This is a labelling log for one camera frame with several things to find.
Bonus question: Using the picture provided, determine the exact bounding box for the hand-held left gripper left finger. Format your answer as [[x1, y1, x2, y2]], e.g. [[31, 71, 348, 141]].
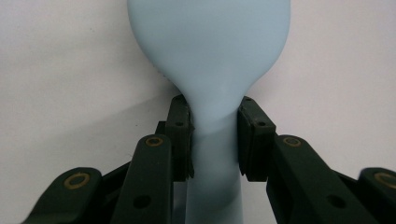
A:
[[155, 94, 196, 183]]

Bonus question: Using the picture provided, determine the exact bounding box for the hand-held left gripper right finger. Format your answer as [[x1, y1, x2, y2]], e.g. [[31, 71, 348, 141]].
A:
[[236, 95, 277, 183]]

